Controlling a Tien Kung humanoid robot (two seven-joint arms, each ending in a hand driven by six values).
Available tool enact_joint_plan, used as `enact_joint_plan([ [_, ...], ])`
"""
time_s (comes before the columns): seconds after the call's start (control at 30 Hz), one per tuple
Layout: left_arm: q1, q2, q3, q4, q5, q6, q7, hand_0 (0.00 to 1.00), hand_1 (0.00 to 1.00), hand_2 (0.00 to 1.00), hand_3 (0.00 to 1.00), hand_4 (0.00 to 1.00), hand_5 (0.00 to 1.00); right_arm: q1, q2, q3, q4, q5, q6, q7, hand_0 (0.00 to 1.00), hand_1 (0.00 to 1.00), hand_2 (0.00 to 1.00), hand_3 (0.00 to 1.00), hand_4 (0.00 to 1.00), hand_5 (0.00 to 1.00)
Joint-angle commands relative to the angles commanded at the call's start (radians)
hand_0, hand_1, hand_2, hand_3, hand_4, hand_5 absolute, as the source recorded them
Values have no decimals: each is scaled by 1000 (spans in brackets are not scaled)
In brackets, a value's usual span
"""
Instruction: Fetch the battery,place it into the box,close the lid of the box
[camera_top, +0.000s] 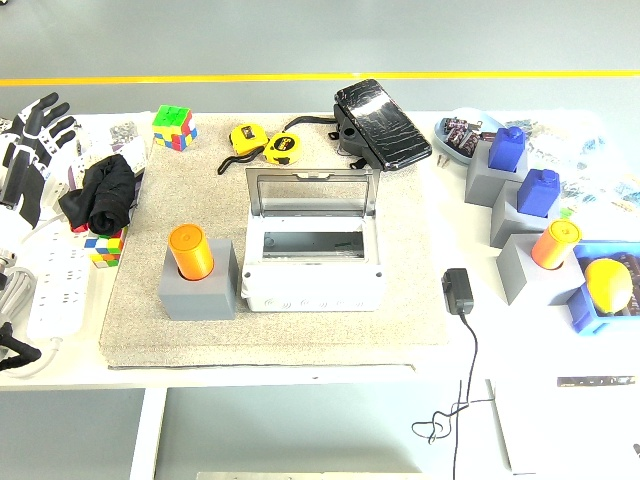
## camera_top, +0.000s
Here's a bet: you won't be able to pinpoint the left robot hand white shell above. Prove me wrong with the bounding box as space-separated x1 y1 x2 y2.
0 92 78 236

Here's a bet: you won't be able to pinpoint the orange cylinder battery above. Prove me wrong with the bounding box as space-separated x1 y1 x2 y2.
530 218 584 271
167 223 215 281

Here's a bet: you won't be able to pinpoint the transparent grey box lid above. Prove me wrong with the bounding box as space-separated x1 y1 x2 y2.
244 167 382 219

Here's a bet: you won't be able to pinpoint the grey plastic junction box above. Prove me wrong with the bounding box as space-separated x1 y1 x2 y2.
239 214 387 314

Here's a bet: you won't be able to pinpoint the blue block battery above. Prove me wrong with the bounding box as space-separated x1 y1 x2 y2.
487 125 527 174
515 168 561 219

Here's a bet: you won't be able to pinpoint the black cloth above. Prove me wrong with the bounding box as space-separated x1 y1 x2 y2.
58 153 139 236

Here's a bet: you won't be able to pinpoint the clear bags of small parts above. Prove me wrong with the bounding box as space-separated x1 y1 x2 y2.
67 117 151 191

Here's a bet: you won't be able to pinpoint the colourful puzzle cube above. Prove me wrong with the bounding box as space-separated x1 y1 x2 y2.
83 227 125 270
151 104 198 151

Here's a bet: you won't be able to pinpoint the white power strip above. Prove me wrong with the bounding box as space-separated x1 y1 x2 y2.
27 219 95 339

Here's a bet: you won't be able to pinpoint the yellow tape measure squarish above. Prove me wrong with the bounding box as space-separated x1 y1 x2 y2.
216 123 269 176

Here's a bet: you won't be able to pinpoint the grey cube holder round hole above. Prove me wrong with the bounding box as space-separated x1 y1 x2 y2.
158 238 239 322

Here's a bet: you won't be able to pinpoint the yellow tape measure round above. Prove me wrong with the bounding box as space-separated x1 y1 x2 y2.
262 130 304 166

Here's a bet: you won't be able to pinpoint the white table leg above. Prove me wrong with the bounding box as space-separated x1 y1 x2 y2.
487 379 540 476
129 387 169 480

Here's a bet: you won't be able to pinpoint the grey-brown mat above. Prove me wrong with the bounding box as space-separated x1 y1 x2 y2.
99 112 450 371

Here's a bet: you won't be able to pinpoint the glossy black pouch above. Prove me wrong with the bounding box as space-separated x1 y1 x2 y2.
284 78 433 174

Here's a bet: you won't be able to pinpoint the light blue dish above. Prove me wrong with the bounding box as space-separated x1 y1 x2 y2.
432 107 506 166

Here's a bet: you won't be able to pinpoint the dark components in dish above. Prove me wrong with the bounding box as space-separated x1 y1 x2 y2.
439 115 484 154

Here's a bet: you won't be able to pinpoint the clear bags of electronic parts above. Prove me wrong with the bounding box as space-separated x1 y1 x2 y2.
504 112 640 221

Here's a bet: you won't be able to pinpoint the blue plastic bin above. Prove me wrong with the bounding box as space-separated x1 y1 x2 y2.
566 240 640 339

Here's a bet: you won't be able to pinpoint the yellow lemon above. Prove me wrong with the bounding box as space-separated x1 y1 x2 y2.
583 258 635 316

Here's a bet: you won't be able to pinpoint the black table control panel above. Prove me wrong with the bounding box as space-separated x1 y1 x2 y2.
556 374 637 389

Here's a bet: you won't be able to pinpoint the dark components in bin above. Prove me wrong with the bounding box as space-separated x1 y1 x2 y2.
619 252 640 317

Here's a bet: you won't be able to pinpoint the grey power strip cable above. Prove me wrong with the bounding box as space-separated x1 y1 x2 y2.
0 264 67 379

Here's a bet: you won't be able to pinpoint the black power adapter with cord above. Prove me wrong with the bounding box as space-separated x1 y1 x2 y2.
411 267 496 480

